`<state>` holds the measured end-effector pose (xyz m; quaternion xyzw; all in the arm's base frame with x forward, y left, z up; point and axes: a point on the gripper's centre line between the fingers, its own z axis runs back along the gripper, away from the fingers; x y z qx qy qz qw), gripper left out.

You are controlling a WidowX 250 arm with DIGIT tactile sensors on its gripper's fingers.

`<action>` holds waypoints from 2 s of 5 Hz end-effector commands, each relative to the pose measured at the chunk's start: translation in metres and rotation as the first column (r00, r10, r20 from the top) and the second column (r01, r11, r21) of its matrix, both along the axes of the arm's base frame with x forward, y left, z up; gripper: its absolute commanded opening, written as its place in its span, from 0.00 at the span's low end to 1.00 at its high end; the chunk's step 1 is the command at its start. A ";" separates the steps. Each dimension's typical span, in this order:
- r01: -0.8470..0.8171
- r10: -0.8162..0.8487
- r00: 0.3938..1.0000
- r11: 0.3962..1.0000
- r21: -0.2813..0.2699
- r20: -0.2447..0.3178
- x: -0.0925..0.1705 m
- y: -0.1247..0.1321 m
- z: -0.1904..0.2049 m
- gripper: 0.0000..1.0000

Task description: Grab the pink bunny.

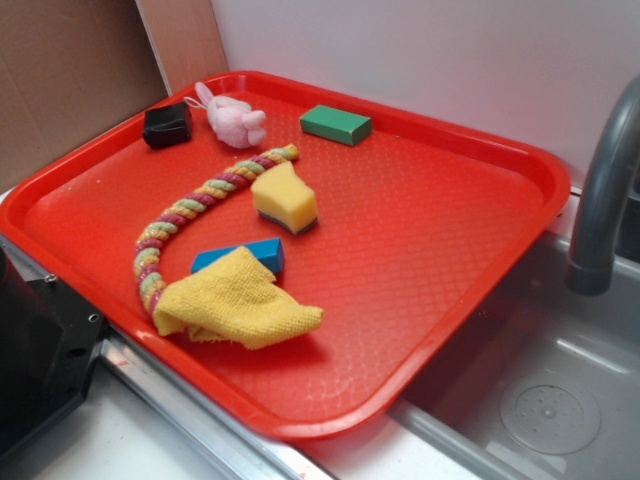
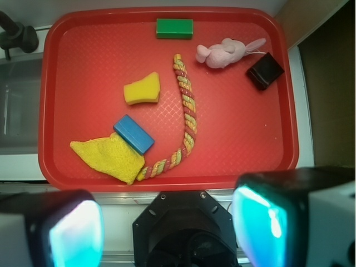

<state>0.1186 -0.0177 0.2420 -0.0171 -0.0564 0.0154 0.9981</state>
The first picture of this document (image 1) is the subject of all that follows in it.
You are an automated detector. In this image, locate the grey plastic sink basin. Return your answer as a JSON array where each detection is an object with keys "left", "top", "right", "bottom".
[{"left": 390, "top": 233, "right": 639, "bottom": 479}]

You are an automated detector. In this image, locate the green rectangular block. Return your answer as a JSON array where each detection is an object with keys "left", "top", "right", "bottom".
[{"left": 299, "top": 105, "right": 373, "bottom": 146}]

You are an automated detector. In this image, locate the red plastic tray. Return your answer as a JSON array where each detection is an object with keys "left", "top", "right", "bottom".
[{"left": 1, "top": 72, "right": 570, "bottom": 441}]

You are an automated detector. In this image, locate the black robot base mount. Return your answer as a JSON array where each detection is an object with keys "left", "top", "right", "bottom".
[{"left": 1, "top": 253, "right": 105, "bottom": 460}]

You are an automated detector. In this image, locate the multicolour braided rope toy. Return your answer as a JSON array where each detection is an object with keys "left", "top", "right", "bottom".
[{"left": 133, "top": 144, "right": 299, "bottom": 315}]

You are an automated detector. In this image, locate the brown cardboard panel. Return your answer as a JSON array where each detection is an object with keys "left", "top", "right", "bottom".
[{"left": 1, "top": 1, "right": 166, "bottom": 191}]

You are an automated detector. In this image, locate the black cube block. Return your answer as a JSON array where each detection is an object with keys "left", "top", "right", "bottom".
[{"left": 142, "top": 102, "right": 192, "bottom": 149}]

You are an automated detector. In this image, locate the grey sink faucet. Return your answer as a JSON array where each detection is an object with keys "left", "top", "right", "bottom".
[{"left": 565, "top": 78, "right": 639, "bottom": 296}]

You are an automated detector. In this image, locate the blue rectangular block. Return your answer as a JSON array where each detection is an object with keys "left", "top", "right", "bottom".
[{"left": 190, "top": 238, "right": 285, "bottom": 275}]

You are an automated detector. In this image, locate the pink plush bunny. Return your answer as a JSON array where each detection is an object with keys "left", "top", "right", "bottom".
[{"left": 184, "top": 82, "right": 267, "bottom": 149}]

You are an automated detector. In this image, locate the yellow sponge with grey base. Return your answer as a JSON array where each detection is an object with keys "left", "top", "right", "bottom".
[{"left": 250, "top": 163, "right": 318, "bottom": 235}]

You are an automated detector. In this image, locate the yellow microfibre cloth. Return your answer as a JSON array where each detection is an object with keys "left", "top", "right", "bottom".
[{"left": 152, "top": 247, "right": 324, "bottom": 350}]

